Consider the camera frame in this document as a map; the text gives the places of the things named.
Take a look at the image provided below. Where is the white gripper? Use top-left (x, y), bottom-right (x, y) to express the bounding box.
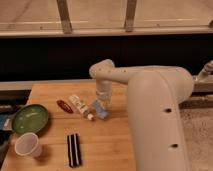
top-left (96, 81), bottom-right (112, 101)

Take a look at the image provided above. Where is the red hair clip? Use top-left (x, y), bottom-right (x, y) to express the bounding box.
top-left (57, 100), bottom-right (73, 113)

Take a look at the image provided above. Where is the white plastic cup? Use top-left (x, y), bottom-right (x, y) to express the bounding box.
top-left (14, 132), bottom-right (42, 157)

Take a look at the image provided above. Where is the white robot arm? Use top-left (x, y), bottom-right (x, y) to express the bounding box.
top-left (89, 59), bottom-right (194, 171)

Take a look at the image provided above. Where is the black white striped block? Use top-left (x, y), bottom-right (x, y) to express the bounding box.
top-left (67, 134), bottom-right (82, 168)

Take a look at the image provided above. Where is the green bowl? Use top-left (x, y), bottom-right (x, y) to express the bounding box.
top-left (12, 104), bottom-right (49, 135)

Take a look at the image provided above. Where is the white tube with cap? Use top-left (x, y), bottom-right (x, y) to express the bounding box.
top-left (69, 95), bottom-right (94, 121)

